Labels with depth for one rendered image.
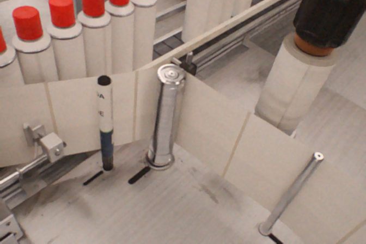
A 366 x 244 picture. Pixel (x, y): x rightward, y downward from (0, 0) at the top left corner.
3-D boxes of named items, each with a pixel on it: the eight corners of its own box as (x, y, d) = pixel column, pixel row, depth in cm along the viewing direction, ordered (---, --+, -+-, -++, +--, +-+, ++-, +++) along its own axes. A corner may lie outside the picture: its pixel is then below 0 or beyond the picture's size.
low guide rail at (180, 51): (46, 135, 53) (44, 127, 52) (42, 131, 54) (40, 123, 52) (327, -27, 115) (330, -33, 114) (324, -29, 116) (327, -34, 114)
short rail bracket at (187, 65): (182, 102, 72) (191, 59, 63) (172, 95, 73) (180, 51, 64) (192, 96, 74) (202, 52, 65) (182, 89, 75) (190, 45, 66)
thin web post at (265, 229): (266, 239, 48) (323, 166, 35) (255, 229, 49) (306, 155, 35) (273, 230, 49) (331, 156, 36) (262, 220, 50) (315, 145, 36)
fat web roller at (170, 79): (159, 176, 53) (172, 91, 39) (139, 158, 54) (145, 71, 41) (178, 159, 55) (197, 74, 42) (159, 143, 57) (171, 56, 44)
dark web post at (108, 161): (107, 174, 52) (102, 85, 38) (99, 166, 52) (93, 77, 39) (116, 167, 53) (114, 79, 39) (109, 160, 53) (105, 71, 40)
